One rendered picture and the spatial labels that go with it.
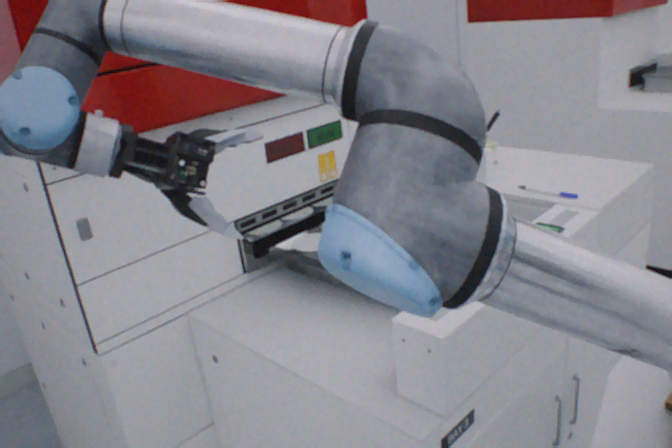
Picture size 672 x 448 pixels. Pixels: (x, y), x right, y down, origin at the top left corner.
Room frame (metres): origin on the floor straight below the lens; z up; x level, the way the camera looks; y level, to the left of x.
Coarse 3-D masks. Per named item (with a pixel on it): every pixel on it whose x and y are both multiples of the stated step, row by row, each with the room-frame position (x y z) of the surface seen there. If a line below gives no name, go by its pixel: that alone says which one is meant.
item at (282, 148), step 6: (288, 138) 1.33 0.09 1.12; (294, 138) 1.34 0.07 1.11; (300, 138) 1.35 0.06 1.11; (270, 144) 1.29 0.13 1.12; (276, 144) 1.30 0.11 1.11; (282, 144) 1.32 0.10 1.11; (288, 144) 1.33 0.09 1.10; (294, 144) 1.34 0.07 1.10; (300, 144) 1.35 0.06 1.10; (270, 150) 1.29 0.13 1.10; (276, 150) 1.30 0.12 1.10; (282, 150) 1.31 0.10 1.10; (288, 150) 1.33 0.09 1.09; (294, 150) 1.34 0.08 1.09; (300, 150) 1.35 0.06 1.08; (270, 156) 1.29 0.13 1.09; (276, 156) 1.30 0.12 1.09; (282, 156) 1.31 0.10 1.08
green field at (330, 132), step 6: (324, 126) 1.41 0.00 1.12; (330, 126) 1.42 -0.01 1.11; (336, 126) 1.44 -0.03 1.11; (312, 132) 1.38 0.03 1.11; (318, 132) 1.39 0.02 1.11; (324, 132) 1.41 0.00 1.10; (330, 132) 1.42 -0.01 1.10; (336, 132) 1.44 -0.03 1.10; (312, 138) 1.38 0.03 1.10; (318, 138) 1.39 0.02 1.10; (324, 138) 1.41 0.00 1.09; (330, 138) 1.42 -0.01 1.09; (336, 138) 1.43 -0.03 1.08; (312, 144) 1.38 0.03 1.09; (318, 144) 1.39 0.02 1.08
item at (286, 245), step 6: (312, 228) 1.30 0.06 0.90; (318, 228) 1.29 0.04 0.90; (300, 234) 1.27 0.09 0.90; (306, 234) 1.27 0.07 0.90; (288, 240) 1.24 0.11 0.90; (294, 240) 1.24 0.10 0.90; (276, 246) 1.21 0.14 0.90; (282, 246) 1.21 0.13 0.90; (288, 246) 1.21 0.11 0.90; (294, 252) 1.17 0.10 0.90; (300, 252) 1.16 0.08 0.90; (306, 252) 1.16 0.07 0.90; (312, 252) 1.16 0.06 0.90; (312, 258) 1.13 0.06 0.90; (318, 258) 1.12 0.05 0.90
